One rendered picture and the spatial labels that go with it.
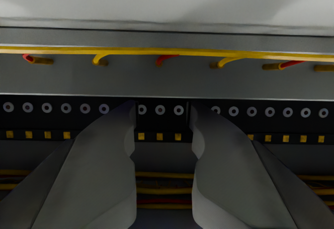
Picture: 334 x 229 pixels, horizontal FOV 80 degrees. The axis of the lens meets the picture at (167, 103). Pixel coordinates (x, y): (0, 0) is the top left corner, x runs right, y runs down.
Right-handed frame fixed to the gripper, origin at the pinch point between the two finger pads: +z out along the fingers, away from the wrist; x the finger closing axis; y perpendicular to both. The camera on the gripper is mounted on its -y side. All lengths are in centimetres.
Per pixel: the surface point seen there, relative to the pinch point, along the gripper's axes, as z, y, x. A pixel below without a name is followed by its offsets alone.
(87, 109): 8.3, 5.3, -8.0
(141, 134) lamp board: 7.2, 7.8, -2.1
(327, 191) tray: 4.5, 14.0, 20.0
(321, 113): 8.0, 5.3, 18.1
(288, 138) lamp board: 6.9, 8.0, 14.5
